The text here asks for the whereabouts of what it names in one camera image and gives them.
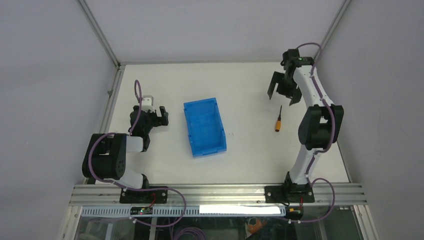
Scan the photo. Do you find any aluminium left frame post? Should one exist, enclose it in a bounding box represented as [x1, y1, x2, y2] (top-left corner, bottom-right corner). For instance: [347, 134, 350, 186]
[76, 0, 121, 69]

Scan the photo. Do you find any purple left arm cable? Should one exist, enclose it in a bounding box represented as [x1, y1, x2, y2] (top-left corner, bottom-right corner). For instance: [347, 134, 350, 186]
[86, 79, 188, 228]

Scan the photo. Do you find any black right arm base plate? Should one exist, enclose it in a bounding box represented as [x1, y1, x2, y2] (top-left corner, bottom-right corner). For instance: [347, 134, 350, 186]
[264, 184, 315, 204]

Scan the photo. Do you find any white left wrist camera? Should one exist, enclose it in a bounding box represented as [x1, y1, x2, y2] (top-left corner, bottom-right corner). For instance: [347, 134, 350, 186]
[141, 95, 156, 113]

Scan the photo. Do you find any white slotted cable duct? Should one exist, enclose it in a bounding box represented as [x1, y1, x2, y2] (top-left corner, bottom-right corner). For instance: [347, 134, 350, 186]
[81, 205, 286, 218]

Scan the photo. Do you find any orange object below table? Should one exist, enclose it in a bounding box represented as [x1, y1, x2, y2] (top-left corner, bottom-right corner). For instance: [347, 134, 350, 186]
[245, 217, 268, 235]

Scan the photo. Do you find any aluminium frame post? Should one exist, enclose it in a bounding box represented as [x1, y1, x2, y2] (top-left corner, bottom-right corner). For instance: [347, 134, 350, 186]
[314, 0, 352, 60]
[76, 0, 121, 69]

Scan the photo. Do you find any aluminium right frame post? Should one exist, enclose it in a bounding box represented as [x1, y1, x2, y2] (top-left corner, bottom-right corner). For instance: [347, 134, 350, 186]
[314, 0, 352, 60]

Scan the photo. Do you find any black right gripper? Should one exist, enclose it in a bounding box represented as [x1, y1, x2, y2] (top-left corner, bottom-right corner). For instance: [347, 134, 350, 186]
[268, 71, 303, 105]

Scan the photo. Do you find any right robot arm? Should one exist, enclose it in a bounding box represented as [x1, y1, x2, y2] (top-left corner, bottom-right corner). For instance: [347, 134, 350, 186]
[267, 48, 344, 203]

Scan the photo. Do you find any coiled purple cable below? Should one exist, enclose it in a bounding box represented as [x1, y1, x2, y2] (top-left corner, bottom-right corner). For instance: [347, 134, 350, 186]
[172, 226, 208, 240]

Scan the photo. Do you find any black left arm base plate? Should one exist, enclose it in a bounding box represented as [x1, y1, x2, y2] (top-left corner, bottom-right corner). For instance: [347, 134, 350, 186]
[119, 186, 168, 205]

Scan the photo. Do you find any orange handled black screwdriver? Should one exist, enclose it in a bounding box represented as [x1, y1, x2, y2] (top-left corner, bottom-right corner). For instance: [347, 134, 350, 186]
[274, 105, 282, 132]

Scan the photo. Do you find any aluminium front rail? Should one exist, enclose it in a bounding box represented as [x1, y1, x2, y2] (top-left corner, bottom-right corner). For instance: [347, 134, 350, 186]
[69, 183, 368, 207]

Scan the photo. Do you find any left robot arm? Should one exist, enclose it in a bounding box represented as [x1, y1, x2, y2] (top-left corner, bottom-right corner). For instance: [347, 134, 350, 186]
[82, 105, 169, 203]

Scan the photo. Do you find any blue plastic bin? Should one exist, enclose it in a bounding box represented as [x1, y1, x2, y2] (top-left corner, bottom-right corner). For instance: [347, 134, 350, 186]
[183, 97, 227, 158]

